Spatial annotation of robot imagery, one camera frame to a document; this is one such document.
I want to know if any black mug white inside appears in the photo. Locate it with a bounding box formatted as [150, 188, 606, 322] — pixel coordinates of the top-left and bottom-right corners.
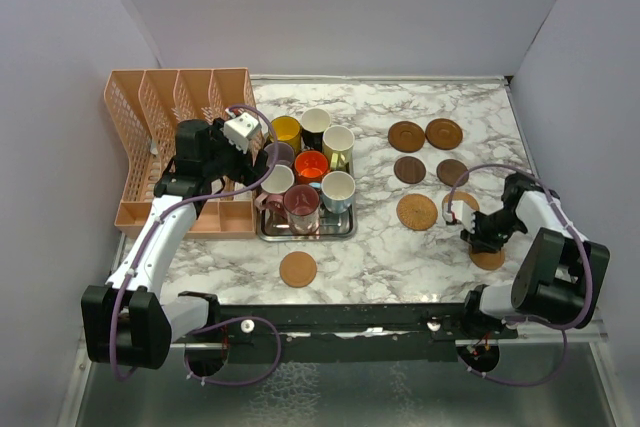
[300, 108, 331, 151]

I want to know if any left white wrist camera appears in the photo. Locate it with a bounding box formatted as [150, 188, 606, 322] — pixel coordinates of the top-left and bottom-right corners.
[223, 112, 261, 153]

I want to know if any dark walnut front coaster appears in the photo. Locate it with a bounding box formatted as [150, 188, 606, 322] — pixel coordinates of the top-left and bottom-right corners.
[436, 159, 469, 186]

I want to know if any purple cable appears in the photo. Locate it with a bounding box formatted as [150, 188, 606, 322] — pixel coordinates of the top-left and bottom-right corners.
[442, 163, 596, 388]
[110, 104, 284, 388]

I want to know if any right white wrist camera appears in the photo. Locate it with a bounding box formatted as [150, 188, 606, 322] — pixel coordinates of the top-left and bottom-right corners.
[442, 199, 477, 233]

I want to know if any brown ringed wooden coaster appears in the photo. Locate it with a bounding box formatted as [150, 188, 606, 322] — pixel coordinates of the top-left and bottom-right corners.
[388, 121, 425, 153]

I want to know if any white mug pink handle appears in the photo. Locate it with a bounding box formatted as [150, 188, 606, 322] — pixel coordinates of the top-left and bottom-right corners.
[254, 165, 295, 216]

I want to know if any light blue mug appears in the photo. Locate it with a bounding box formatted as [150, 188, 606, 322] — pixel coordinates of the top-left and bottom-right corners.
[321, 171, 356, 214]

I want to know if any dark walnut coaster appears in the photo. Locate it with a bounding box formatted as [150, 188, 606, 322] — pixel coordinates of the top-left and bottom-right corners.
[436, 159, 469, 186]
[394, 156, 427, 185]

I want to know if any dusty pink mug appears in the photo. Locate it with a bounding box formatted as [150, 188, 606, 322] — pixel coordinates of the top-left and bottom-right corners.
[284, 185, 320, 235]

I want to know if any stainless steel tray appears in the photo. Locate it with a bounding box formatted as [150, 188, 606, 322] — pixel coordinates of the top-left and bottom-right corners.
[254, 142, 356, 242]

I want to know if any black front mounting rail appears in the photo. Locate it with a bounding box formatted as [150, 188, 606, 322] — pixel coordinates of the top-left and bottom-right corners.
[186, 303, 517, 364]

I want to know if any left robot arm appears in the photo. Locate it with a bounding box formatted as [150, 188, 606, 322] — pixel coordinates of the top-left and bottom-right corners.
[81, 105, 275, 380]

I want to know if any light wood round coaster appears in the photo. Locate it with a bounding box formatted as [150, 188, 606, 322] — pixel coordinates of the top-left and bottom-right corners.
[279, 251, 317, 288]

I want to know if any pale yellow mug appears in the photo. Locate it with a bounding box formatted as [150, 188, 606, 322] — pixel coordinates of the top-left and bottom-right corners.
[322, 125, 355, 171]

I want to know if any peach plastic file organizer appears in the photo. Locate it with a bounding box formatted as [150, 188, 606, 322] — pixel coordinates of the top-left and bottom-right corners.
[104, 68, 256, 239]

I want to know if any woven rattan coaster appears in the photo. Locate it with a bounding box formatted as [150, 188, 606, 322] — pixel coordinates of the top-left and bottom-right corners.
[441, 190, 480, 211]
[396, 194, 438, 231]

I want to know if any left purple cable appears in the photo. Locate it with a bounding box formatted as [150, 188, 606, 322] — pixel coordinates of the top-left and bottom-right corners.
[110, 104, 284, 388]

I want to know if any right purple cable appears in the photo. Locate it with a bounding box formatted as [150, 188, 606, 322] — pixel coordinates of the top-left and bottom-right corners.
[442, 163, 596, 388]

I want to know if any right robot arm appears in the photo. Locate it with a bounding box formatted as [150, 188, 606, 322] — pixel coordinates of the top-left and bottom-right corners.
[443, 171, 610, 338]

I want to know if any lilac mug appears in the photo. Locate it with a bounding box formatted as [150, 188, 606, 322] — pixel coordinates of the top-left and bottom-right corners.
[263, 141, 296, 167]

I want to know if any light wood grooved coaster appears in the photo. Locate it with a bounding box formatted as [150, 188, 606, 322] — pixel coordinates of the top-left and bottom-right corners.
[469, 249, 506, 271]

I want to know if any orange mug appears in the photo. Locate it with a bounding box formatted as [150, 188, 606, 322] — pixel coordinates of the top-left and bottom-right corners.
[293, 150, 330, 184]

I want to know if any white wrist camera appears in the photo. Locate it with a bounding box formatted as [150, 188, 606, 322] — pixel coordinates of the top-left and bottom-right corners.
[223, 112, 261, 153]
[442, 199, 477, 233]

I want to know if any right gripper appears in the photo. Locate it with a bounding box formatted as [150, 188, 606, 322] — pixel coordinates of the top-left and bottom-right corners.
[461, 209, 527, 253]

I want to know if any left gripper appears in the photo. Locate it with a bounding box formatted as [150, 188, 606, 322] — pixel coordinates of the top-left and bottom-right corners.
[204, 118, 270, 189]

